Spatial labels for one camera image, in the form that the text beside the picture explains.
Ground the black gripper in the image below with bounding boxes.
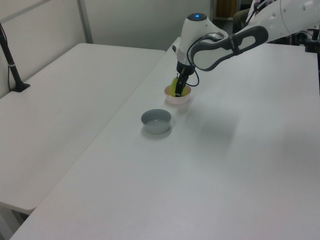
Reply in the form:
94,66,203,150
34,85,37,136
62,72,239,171
174,60,196,98

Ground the green pear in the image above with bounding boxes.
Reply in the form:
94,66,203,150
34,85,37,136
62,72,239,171
169,76,189,98

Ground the pink bowl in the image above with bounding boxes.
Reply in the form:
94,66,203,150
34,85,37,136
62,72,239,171
163,84,193,106

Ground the grey bowl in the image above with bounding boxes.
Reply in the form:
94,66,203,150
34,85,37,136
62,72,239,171
140,108,173,135

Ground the dark background chair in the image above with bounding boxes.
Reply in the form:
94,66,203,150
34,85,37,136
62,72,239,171
233,8,252,34

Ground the wooden furniture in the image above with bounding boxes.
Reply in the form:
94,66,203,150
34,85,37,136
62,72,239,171
212,0,241,21

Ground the black clamp stand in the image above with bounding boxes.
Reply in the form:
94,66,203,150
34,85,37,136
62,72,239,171
303,24,320,54

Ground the dark gripper cable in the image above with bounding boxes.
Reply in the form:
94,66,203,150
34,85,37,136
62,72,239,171
186,33,201,88

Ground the grey partition post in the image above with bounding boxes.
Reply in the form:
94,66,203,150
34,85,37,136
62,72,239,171
76,0,94,45

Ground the black camera stand pole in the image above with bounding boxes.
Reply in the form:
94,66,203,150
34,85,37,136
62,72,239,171
0,21,31,93

